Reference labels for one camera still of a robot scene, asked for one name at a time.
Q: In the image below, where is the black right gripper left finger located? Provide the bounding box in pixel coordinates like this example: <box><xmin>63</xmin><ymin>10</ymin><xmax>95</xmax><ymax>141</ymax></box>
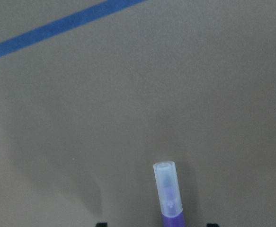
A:
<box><xmin>96</xmin><ymin>222</ymin><xmax>107</xmax><ymax>227</ymax></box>

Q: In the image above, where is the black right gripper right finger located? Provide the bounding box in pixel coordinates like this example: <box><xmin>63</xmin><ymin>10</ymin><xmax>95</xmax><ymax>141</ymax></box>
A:
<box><xmin>206</xmin><ymin>223</ymin><xmax>218</xmax><ymax>227</ymax></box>

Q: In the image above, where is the purple highlighter pen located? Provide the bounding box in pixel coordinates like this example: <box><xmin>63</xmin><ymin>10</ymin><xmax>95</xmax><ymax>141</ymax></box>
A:
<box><xmin>153</xmin><ymin>161</ymin><xmax>186</xmax><ymax>227</ymax></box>

